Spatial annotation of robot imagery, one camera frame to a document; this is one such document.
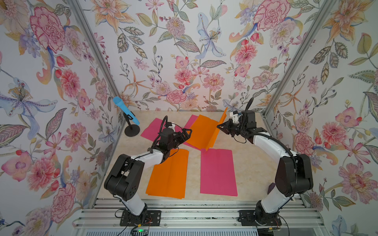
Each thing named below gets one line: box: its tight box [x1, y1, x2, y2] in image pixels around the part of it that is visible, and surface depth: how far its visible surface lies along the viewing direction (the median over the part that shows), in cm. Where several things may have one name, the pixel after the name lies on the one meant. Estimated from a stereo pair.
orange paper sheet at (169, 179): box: [145, 148, 189, 200], surface depth 89 cm
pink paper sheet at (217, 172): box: [199, 148, 239, 197], surface depth 92 cm
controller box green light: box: [131, 229, 149, 236], surface depth 75 cm
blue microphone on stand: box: [113, 96, 141, 138], surface depth 100 cm
